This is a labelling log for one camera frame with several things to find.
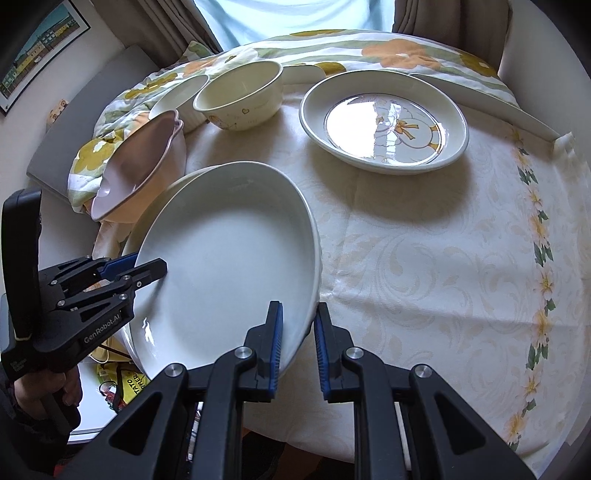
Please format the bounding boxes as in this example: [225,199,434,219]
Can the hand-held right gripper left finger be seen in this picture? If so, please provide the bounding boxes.
[60,301,284,480]

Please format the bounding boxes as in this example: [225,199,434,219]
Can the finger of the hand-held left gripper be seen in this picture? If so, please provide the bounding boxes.
[39,252,139,291]
[56,258,168,325]

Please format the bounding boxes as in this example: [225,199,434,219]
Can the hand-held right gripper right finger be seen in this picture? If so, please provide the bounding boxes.
[314,302,539,480]

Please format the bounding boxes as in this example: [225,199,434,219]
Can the white oval ribbed dish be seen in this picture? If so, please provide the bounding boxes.
[121,161,322,377]

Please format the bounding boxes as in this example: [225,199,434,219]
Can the pink heart-shaped bowl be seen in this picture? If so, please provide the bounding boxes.
[90,110,188,224]

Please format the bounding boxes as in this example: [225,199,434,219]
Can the small white ribbed bowl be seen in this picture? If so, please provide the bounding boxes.
[148,74,212,132]

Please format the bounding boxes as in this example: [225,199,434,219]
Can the cream printed bowl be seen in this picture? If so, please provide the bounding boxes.
[192,60,284,132]

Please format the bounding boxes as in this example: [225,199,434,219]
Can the white plate with painted centre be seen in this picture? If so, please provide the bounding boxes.
[299,69,470,176]

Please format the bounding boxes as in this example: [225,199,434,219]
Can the person's left hand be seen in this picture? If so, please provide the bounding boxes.
[48,368,85,409]

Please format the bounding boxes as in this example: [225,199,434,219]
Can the yellow snack packet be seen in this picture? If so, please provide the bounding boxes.
[93,360,153,409]

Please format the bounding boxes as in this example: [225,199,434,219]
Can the low white side table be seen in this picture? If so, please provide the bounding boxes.
[66,354,155,445]

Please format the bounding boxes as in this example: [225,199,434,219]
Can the cream patterned tablecloth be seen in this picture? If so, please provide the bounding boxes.
[91,69,591,468]

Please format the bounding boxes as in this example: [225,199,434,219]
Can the grey flat cushion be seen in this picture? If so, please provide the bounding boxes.
[26,44,160,205]

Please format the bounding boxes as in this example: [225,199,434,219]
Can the beige curtain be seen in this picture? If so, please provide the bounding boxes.
[104,0,223,71]
[392,0,512,68]

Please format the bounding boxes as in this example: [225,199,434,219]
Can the pale blue window curtain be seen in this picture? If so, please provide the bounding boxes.
[194,0,398,58]

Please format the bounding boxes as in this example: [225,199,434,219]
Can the floral blanket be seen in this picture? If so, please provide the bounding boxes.
[67,30,502,214]

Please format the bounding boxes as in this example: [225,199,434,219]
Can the framed wall picture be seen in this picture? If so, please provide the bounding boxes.
[0,0,91,114]

